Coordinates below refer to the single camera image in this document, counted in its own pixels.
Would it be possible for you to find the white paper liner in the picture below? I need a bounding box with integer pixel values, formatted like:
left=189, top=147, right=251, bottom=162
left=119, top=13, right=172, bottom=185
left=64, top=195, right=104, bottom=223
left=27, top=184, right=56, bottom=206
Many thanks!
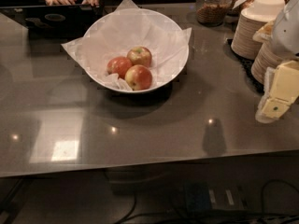
left=61, top=0, right=192, bottom=92

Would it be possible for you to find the black cable under table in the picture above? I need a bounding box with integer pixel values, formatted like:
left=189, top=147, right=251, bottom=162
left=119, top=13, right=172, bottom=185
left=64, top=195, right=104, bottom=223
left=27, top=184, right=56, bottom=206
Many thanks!
left=111, top=168, right=299, bottom=224

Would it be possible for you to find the black tray under plates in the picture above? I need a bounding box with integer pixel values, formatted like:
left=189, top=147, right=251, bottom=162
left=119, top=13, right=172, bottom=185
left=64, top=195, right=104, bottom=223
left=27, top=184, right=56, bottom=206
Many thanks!
left=230, top=49, right=264, bottom=95

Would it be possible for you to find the person right hand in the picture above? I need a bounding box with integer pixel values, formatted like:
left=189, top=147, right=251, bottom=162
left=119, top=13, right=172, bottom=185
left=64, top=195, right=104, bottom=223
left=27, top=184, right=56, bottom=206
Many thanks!
left=46, top=0, right=77, bottom=6

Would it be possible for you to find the red apple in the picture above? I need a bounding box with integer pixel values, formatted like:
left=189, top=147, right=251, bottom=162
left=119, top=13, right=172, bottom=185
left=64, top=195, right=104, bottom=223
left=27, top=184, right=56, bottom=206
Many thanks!
left=125, top=64, right=152, bottom=91
left=107, top=56, right=133, bottom=78
left=127, top=46, right=152, bottom=67

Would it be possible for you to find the dark power brick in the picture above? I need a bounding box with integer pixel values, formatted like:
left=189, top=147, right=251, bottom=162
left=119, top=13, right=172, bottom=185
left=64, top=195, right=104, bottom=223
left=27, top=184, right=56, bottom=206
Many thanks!
left=184, top=182, right=248, bottom=213

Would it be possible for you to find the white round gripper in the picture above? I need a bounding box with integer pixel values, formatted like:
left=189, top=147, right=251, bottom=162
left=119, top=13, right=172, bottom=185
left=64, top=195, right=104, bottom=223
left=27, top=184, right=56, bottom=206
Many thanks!
left=252, top=0, right=299, bottom=123

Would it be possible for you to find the white paper bowl stack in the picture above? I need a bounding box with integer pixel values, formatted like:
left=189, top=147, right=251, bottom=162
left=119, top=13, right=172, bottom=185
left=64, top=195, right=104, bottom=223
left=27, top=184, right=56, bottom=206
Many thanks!
left=241, top=0, right=285, bottom=22

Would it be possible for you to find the paper plate stack rear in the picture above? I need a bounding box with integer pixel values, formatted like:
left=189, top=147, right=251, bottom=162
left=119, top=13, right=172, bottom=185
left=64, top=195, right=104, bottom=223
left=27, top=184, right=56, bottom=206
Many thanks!
left=231, top=7, right=269, bottom=60

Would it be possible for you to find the person left hand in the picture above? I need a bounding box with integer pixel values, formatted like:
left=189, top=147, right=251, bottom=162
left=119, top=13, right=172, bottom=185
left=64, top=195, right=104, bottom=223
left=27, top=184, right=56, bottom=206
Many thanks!
left=82, top=0, right=99, bottom=7

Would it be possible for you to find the glass jar with cereal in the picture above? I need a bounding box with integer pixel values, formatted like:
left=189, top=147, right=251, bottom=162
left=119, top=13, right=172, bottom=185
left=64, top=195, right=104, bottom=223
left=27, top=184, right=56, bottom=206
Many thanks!
left=195, top=0, right=233, bottom=26

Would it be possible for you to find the red apple back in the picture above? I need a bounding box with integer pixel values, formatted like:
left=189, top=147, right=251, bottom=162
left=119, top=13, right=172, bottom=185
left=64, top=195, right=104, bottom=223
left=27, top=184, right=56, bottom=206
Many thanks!
left=127, top=46, right=152, bottom=67

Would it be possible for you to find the red apple front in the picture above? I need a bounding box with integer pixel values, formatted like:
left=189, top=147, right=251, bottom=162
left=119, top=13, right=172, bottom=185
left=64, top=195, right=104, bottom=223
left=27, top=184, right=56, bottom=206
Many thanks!
left=125, top=64, right=152, bottom=91

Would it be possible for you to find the black laptop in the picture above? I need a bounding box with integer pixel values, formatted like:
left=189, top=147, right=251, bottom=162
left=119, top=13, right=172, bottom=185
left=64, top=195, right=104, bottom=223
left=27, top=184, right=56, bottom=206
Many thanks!
left=0, top=4, right=103, bottom=36

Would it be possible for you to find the paper plate stack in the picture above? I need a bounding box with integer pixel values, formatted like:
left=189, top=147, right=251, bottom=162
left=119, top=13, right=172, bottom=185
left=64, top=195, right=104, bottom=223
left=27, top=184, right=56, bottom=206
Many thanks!
left=231, top=7, right=269, bottom=60
left=251, top=42, right=283, bottom=84

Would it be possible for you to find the paper plate stack front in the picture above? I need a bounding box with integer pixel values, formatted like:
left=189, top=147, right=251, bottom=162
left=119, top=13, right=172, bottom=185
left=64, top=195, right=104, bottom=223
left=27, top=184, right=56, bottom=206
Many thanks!
left=251, top=42, right=283, bottom=84

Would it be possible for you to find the red apple left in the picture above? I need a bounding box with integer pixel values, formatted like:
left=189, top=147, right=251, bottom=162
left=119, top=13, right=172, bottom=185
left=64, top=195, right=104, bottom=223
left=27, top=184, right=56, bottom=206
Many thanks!
left=107, top=56, right=133, bottom=78

